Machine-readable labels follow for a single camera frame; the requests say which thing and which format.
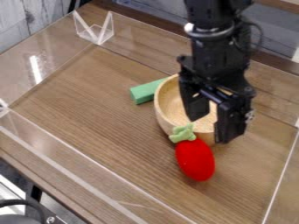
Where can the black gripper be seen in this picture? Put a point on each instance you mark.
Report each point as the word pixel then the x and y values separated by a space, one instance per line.
pixel 214 68

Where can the wooden bowl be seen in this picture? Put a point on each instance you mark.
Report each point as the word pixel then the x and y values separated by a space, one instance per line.
pixel 171 115

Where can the red plush strawberry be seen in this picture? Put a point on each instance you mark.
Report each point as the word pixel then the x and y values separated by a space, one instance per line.
pixel 194 156

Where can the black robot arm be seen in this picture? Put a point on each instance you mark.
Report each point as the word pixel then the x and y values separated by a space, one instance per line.
pixel 214 13

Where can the green block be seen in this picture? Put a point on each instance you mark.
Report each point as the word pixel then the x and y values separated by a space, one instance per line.
pixel 143 93

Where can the clear acrylic corner bracket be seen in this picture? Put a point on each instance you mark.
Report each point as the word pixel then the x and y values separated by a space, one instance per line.
pixel 97 34

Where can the black table leg bracket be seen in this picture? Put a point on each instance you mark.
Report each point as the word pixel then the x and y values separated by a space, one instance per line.
pixel 36 210

